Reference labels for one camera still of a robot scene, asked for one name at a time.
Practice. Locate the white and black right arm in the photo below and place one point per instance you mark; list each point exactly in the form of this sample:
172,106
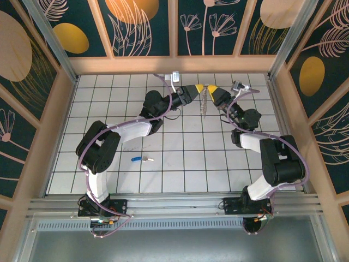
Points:
251,142

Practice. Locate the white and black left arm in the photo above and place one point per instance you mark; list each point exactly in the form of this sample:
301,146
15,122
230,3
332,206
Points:
131,131

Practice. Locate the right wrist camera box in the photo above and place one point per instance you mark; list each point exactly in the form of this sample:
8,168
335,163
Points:
237,86

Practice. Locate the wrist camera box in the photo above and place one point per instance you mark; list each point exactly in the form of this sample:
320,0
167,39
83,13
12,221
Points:
237,86
175,76

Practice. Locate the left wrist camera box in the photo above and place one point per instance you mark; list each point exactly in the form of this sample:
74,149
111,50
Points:
175,76

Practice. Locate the aluminium corner post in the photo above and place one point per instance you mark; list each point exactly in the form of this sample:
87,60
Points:
289,41
54,46

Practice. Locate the long aluminium base rail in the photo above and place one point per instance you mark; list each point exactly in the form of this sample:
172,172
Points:
174,204

